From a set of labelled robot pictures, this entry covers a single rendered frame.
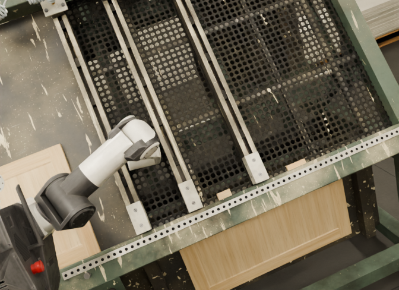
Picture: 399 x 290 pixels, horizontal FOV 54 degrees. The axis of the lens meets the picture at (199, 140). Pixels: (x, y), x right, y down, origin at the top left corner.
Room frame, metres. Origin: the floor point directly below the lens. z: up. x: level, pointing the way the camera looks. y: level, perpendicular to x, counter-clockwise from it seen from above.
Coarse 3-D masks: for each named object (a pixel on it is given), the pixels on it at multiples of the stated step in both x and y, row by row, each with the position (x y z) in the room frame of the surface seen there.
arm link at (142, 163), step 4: (140, 160) 1.32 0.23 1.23; (144, 160) 1.33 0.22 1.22; (148, 160) 1.33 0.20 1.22; (152, 160) 1.33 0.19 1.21; (128, 164) 1.32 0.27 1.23; (132, 164) 1.32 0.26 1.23; (136, 164) 1.32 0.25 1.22; (140, 164) 1.32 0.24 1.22; (144, 164) 1.33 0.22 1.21; (148, 164) 1.33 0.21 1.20; (152, 164) 1.34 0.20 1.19; (132, 168) 1.32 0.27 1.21; (136, 168) 1.33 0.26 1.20
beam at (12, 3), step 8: (0, 0) 1.88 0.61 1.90; (8, 0) 1.88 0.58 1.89; (16, 0) 1.88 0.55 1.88; (24, 0) 1.88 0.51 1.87; (8, 8) 1.87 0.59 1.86; (16, 8) 1.89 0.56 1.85; (24, 8) 1.91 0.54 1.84; (32, 8) 1.93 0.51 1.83; (40, 8) 1.95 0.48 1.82; (8, 16) 1.91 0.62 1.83; (16, 16) 1.93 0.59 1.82
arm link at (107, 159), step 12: (120, 132) 1.12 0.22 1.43; (108, 144) 1.10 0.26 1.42; (120, 144) 1.09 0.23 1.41; (132, 144) 1.09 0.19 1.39; (144, 144) 1.10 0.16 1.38; (156, 144) 1.12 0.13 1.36; (96, 156) 1.08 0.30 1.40; (108, 156) 1.07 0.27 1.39; (120, 156) 1.08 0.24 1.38; (132, 156) 1.08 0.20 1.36; (144, 156) 1.11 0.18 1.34; (84, 168) 1.07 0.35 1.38; (96, 168) 1.06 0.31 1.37; (108, 168) 1.07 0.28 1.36; (96, 180) 1.05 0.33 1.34
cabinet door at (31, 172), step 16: (16, 160) 1.58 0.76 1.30; (32, 160) 1.57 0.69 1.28; (48, 160) 1.57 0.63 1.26; (64, 160) 1.56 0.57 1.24; (16, 176) 1.55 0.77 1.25; (32, 176) 1.54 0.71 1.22; (48, 176) 1.54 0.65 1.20; (0, 192) 1.52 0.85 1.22; (16, 192) 1.51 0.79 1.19; (32, 192) 1.51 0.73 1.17; (64, 240) 1.39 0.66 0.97; (80, 240) 1.38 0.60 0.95; (96, 240) 1.38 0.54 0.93; (64, 256) 1.35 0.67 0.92; (80, 256) 1.35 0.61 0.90
